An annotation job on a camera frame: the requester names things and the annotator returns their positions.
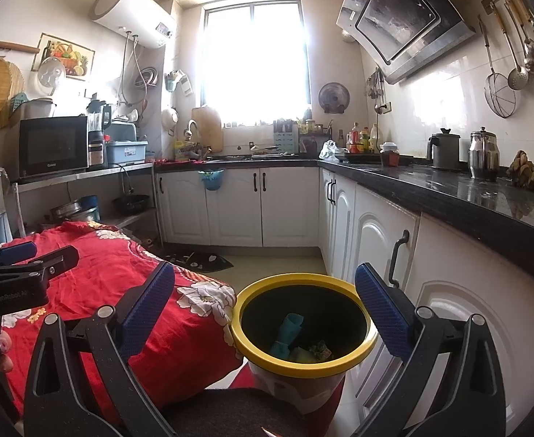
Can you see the dark floral floor mat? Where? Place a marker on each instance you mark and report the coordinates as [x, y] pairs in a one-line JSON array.
[[207, 261]]

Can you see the steel faucet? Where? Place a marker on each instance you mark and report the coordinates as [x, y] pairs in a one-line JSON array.
[[191, 127]]

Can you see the bright window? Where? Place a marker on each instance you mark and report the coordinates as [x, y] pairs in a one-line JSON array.
[[253, 63]]

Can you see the shiny steel kettle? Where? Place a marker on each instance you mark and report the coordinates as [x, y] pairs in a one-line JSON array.
[[483, 154]]

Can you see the white water heater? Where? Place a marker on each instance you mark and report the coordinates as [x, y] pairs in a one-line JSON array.
[[130, 13]]

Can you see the grey plastic container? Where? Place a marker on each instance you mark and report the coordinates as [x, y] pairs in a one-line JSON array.
[[123, 129]]

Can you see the white pot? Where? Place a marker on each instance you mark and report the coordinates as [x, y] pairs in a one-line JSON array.
[[39, 109]]

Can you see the teal plastic utensil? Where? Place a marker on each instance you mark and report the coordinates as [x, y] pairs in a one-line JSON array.
[[19, 102]]

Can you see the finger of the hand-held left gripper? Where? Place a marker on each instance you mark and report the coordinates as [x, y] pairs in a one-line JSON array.
[[16, 252], [53, 261]]

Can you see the steel pot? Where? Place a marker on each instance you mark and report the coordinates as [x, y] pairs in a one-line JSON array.
[[69, 211]]

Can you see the black blender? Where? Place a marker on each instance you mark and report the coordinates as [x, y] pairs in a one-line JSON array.
[[95, 118]]

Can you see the black kitchen countertop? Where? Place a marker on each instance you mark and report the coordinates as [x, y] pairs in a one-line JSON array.
[[453, 191]]

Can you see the blue hanging basket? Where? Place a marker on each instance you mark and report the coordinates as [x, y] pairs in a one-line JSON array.
[[211, 181]]

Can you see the steel shelf rack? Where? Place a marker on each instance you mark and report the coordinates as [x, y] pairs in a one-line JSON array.
[[89, 173]]

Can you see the black microwave oven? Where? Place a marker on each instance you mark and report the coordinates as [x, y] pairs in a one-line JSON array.
[[53, 145]]

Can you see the white colander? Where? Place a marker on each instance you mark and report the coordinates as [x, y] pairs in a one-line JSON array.
[[170, 117]]

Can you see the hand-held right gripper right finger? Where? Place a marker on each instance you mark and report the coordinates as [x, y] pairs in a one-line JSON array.
[[383, 314]]

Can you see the blue container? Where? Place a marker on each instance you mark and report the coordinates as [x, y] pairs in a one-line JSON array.
[[90, 205]]

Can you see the fruit wall picture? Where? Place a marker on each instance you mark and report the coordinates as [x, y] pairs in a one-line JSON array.
[[66, 52]]

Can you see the hanging steel bowl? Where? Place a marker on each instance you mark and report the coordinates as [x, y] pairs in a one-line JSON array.
[[146, 77]]

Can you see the hanging kitchen utensils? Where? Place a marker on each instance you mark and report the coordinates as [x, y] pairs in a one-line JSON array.
[[378, 89]]

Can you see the clear plastic bag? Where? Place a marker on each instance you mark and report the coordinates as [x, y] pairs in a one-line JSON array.
[[328, 150]]

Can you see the blue grey plastic box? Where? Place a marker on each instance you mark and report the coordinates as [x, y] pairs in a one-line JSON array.
[[125, 152]]

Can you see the blue sponge cloth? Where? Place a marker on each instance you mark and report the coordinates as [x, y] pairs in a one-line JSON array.
[[287, 332]]

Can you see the yellow rimmed waste bin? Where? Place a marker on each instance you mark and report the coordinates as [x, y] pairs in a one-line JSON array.
[[294, 369]]

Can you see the black steel range hood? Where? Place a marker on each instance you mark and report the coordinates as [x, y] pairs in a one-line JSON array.
[[398, 13]]

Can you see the pile of ginger roots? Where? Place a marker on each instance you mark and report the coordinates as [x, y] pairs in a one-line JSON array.
[[524, 170]]

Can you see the person's left hand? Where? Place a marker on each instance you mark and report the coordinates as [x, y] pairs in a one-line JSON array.
[[4, 341]]

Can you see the black frying pan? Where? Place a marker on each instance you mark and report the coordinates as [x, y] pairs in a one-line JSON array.
[[130, 202]]

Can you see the yellow oil bottle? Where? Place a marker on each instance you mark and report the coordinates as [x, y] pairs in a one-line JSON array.
[[374, 139]]

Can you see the wall utensil holder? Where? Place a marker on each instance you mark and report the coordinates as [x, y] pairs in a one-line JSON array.
[[178, 82]]

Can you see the wooden cutting board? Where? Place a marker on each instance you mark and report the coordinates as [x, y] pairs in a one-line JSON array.
[[207, 127]]

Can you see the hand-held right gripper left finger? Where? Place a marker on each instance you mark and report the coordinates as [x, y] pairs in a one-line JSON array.
[[148, 309]]

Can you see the wooden rolling pin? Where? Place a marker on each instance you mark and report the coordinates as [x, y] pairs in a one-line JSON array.
[[7, 45]]

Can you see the red bottle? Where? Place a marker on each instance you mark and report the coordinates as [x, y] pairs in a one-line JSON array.
[[354, 139]]

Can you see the black gas stove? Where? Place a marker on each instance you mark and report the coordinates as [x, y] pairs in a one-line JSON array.
[[367, 158]]

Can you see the red floral blanket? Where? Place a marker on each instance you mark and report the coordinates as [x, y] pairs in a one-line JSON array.
[[112, 255]]

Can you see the dark grey kettle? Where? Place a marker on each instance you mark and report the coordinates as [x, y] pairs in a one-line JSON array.
[[444, 150]]

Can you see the small lidded jar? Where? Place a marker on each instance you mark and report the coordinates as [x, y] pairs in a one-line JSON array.
[[389, 154]]

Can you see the white round plastic cover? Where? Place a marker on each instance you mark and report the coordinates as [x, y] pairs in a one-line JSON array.
[[50, 75]]

